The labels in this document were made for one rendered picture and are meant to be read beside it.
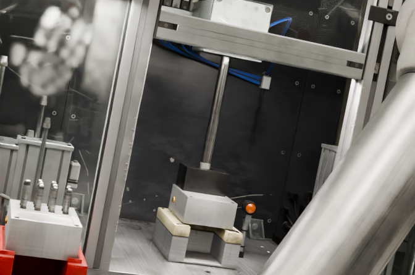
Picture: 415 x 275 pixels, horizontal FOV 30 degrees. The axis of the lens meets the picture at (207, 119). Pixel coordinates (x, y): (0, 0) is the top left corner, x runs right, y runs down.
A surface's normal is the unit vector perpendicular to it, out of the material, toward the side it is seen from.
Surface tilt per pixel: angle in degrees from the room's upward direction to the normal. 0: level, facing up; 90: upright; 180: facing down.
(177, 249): 90
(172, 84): 90
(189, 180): 90
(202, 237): 90
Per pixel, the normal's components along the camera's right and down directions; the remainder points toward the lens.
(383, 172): -0.11, -0.36
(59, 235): 0.26, 0.10
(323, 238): -0.31, -0.49
